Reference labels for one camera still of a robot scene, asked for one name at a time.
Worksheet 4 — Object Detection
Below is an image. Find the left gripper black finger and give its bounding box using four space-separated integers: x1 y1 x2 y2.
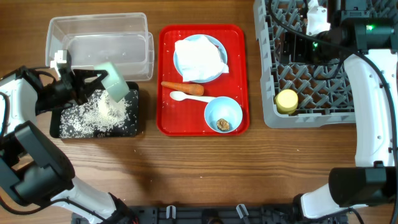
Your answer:
77 82 104 105
73 69 108 83

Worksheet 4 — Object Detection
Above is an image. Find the white rice pile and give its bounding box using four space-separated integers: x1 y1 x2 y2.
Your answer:
58 90 139 139

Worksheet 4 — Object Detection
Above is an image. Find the yellow cup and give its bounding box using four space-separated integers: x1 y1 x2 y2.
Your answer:
274 89 299 114

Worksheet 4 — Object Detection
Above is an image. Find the brown food scrap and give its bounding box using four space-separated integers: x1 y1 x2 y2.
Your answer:
216 118 230 131

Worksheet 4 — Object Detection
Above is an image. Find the light blue bowl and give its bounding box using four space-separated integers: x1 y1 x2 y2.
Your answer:
204 96 243 134

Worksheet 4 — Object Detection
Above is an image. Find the red serving tray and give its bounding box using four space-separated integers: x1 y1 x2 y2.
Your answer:
157 24 250 136

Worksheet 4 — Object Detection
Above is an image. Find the light blue plate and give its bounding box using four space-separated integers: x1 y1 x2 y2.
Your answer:
173 34 228 84

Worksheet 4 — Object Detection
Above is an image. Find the green bowl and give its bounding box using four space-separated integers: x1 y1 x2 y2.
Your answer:
94 62 129 102

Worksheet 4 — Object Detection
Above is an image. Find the grey dishwasher rack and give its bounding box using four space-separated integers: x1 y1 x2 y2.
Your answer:
252 0 398 129

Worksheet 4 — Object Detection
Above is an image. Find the white plastic spoon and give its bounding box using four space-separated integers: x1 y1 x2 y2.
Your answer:
170 91 215 103

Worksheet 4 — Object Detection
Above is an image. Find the black tray bin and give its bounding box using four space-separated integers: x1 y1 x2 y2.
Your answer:
49 81 140 139

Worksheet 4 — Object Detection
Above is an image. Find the orange carrot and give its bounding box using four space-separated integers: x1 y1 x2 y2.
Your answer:
161 82 205 96

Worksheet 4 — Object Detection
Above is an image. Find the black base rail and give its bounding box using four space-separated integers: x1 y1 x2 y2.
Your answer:
71 203 299 224

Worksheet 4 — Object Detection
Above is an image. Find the clear plastic bin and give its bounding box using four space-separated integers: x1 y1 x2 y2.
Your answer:
45 12 155 82

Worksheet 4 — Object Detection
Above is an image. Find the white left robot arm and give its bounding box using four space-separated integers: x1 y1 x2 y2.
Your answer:
1 66 139 223

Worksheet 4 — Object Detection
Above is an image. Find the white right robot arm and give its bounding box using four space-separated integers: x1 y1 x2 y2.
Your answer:
280 1 397 220

